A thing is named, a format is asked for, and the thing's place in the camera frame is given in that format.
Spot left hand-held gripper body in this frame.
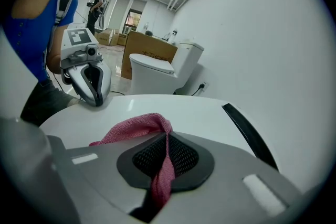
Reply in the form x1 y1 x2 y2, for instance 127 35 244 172
60 28 104 85

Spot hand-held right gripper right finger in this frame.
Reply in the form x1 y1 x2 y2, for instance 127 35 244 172
146 131 303 224

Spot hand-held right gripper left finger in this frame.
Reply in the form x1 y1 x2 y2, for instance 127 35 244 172
48 131 169 224

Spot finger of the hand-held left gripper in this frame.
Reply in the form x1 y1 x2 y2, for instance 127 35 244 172
87 61 113 100
65 65 103 108

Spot pink cloth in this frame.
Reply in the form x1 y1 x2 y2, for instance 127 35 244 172
89 112 176 209

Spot white toilet lid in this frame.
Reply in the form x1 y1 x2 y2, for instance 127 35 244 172
38 93 263 163

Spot person's left forearm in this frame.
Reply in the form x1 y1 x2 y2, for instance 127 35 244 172
48 44 63 74

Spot white toilet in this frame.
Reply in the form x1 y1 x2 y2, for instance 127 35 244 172
129 41 205 95

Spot small brown cardboard box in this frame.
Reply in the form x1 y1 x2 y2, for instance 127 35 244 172
94 28 120 47
117 33 129 47

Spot person's black trousers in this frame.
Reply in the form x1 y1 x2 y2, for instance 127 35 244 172
20 78 80 127

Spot large brown cardboard box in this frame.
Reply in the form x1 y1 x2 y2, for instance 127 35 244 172
121 30 179 80

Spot person's upper body blue shirt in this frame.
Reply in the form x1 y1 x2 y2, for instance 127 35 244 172
2 0 79 82

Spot dark framed window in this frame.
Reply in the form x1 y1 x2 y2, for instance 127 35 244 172
124 8 143 34

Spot black white shoulder strap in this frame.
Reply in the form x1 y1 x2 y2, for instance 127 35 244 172
53 0 77 27

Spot black power cable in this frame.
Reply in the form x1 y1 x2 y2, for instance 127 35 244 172
191 83 206 97

